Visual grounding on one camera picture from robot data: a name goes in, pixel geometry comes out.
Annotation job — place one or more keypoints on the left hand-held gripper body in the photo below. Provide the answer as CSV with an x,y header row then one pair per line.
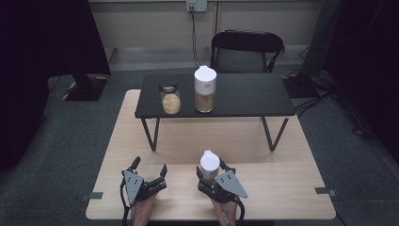
x,y
134,186

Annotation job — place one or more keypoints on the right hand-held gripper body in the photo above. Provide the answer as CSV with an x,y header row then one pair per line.
x,y
230,185

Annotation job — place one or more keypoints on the white-lidded seasoning bottle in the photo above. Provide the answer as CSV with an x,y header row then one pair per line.
x,y
205,89
210,164

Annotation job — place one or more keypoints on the glass jar with black lid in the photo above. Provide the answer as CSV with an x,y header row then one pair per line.
x,y
171,99

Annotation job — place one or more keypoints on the black shelf with metal legs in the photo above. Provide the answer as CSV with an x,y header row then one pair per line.
x,y
251,94

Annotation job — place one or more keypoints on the person's left hand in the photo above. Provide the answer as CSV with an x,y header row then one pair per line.
x,y
144,212

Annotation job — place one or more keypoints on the person's right hand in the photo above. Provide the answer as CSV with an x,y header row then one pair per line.
x,y
226,213

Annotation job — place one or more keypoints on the grey tape strip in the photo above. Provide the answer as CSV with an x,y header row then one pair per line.
x,y
94,196
323,190

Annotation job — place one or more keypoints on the black stand base, yellow tape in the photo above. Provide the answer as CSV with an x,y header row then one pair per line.
x,y
94,89

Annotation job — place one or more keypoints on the black folding chair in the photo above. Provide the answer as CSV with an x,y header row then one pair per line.
x,y
246,42

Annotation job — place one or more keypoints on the black curtain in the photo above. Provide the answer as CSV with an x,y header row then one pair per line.
x,y
370,62
47,62

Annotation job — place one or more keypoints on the grey curtain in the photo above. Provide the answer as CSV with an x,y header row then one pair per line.
x,y
321,37

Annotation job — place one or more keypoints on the white wall outlet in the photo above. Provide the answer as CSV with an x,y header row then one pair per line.
x,y
196,5

